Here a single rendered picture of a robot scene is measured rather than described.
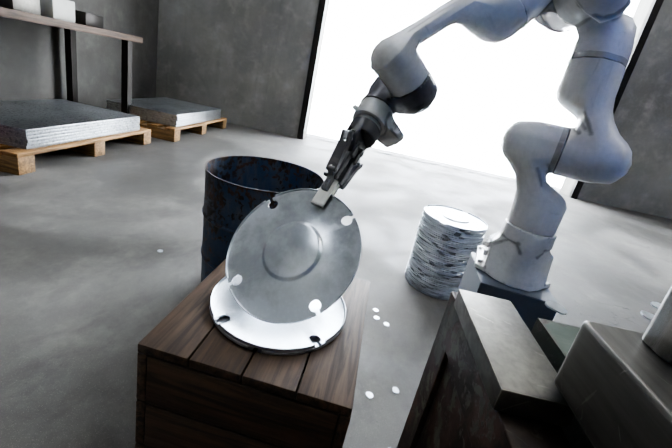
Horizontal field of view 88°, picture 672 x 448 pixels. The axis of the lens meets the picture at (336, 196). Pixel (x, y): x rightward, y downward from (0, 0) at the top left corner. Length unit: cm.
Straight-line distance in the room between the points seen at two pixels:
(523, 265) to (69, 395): 113
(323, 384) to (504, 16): 79
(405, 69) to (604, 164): 46
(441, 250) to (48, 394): 136
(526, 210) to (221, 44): 459
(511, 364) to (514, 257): 62
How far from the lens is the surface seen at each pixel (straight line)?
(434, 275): 166
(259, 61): 493
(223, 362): 68
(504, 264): 96
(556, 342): 41
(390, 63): 78
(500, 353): 36
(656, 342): 33
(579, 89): 93
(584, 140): 91
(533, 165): 91
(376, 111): 83
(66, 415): 113
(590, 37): 97
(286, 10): 490
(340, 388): 67
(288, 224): 75
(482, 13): 86
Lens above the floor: 83
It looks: 18 degrees down
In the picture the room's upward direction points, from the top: 12 degrees clockwise
